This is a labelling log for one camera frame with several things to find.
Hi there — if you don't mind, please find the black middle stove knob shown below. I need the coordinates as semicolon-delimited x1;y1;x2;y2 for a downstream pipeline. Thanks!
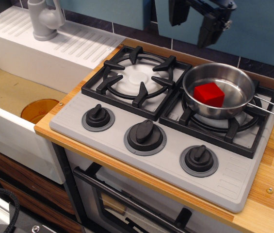
124;119;167;156

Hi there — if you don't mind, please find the grey stove top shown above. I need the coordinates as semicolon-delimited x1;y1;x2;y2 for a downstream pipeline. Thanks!
49;81;274;212

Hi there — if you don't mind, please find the oven door with handle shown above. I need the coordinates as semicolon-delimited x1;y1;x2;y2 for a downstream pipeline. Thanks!
66;151;237;233

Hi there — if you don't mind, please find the stainless steel pan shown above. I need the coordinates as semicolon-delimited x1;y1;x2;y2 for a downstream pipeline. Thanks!
182;63;274;119

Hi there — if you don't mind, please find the black right stove knob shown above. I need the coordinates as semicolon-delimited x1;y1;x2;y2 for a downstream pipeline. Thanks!
179;145;219;178

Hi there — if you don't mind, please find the black right burner grate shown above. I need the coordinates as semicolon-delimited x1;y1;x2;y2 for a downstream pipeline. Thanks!
159;86;271;159

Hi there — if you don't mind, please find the red cube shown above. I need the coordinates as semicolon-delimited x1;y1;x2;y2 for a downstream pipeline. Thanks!
193;83;225;107

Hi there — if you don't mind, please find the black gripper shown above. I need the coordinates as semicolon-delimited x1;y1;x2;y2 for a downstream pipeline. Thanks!
168;0;237;48

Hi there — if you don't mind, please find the wooden drawer front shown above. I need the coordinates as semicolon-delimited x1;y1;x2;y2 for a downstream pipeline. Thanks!
0;153;82;233

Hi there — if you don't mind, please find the grey toy faucet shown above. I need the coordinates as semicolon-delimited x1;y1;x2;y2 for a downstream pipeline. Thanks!
28;0;65;41

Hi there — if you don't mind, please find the black left burner grate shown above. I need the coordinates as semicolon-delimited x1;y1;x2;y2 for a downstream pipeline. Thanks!
81;46;192;121

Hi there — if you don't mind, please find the black burner grate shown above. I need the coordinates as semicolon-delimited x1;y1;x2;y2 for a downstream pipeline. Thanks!
81;46;192;121
159;86;271;159

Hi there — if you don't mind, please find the black left stove knob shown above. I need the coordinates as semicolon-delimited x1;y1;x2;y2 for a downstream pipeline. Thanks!
81;104;115;132

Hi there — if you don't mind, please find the black stove knob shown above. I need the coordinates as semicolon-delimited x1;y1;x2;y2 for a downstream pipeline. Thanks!
124;119;167;156
81;104;115;132
179;145;219;178

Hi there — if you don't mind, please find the black braided cable lower left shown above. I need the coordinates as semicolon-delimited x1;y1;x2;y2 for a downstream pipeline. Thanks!
0;188;21;233

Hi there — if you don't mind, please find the white sink unit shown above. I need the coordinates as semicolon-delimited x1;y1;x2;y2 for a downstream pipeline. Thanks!
0;6;124;184

